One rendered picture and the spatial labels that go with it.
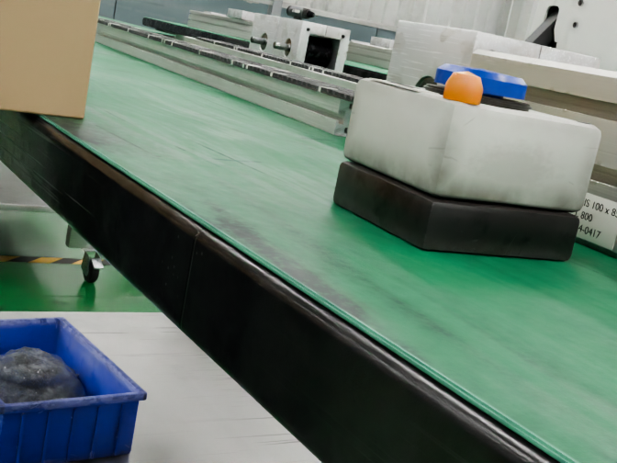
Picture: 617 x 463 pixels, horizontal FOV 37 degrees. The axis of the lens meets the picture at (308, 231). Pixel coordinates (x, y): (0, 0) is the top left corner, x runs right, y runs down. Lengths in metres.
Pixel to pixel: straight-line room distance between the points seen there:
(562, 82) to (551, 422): 0.30
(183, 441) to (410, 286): 1.16
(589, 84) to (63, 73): 0.29
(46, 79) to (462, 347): 0.36
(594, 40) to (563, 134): 0.43
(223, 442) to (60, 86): 0.99
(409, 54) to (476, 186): 0.25
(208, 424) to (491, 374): 1.29
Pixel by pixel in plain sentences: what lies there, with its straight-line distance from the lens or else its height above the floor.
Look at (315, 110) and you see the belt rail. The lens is 0.79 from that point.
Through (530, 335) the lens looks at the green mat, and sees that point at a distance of 0.28.
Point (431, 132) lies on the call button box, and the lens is 0.37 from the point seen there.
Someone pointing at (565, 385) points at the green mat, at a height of 0.78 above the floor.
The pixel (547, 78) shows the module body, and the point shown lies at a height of 0.86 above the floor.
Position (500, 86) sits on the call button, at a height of 0.85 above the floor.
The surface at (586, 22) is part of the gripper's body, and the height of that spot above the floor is 0.91.
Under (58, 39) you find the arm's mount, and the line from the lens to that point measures 0.55.
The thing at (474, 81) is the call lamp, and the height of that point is 0.85.
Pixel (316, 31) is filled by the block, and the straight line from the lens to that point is 1.54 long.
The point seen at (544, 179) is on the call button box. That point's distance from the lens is 0.39.
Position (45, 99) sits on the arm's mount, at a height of 0.79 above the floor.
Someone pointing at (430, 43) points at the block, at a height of 0.86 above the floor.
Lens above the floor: 0.85
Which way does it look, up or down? 12 degrees down
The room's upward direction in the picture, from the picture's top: 11 degrees clockwise
